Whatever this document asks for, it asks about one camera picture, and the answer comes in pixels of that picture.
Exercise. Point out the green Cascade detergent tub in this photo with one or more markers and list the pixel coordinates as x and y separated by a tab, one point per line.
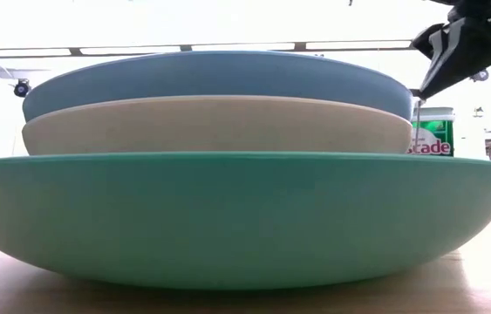
434	131

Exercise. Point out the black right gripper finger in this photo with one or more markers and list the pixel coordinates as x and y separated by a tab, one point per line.
472	52
441	56

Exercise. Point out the blue plate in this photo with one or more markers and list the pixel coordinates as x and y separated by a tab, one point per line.
219	78

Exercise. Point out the overhead light beam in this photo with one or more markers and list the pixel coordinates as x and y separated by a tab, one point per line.
184	48

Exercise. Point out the beige plate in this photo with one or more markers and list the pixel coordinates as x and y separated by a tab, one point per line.
219	128

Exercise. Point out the black ceiling spotlight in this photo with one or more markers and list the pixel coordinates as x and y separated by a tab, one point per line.
480	75
22	88

